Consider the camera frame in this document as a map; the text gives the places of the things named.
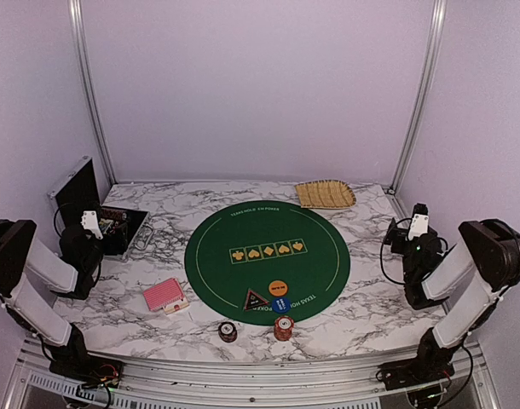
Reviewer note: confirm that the gold card deck box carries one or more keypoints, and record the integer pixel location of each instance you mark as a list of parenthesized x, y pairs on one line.
[(176, 306)]

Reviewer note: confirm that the left aluminium frame post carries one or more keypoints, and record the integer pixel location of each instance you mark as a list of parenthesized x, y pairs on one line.
[(79, 38)]

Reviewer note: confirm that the orange big blind button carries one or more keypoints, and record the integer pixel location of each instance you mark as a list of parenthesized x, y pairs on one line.
[(278, 288)]

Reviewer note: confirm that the round green poker mat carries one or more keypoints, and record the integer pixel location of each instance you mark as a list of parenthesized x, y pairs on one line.
[(248, 245)]

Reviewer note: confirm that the brown poker chip stack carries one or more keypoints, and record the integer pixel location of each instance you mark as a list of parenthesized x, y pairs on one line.
[(227, 332)]

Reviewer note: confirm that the blue small blind button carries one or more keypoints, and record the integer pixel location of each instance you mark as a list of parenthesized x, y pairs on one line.
[(281, 305)]

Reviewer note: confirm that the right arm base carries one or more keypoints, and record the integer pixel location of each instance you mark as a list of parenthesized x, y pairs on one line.
[(411, 372)]

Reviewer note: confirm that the right aluminium frame post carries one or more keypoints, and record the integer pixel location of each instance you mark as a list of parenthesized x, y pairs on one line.
[(432, 51)]

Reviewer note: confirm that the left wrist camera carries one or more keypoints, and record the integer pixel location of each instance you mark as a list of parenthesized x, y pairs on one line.
[(89, 221)]

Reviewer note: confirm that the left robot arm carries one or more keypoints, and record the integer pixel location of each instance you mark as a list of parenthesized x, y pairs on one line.
[(72, 275)]

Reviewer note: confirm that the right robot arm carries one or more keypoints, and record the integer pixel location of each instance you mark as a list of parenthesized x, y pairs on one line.
[(484, 263)]

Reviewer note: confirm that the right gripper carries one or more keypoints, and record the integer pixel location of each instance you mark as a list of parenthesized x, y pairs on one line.
[(398, 234)]

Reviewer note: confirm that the triangular all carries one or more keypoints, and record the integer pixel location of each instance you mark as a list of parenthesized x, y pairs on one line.
[(253, 300)]

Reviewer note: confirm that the front aluminium rail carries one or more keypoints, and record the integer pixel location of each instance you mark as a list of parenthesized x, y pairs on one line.
[(350, 382)]

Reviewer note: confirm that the woven bamboo tray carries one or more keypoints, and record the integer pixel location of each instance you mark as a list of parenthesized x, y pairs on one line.
[(325, 195)]

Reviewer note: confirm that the aluminium frame post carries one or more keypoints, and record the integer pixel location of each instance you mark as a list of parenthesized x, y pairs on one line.
[(432, 51), (79, 38)]

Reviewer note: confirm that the red playing card deck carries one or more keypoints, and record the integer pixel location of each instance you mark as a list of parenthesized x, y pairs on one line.
[(166, 293)]

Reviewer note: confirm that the orange poker chip stack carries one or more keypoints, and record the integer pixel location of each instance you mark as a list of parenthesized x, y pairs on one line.
[(283, 327)]

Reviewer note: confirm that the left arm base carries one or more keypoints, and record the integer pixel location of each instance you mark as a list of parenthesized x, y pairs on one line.
[(95, 371)]

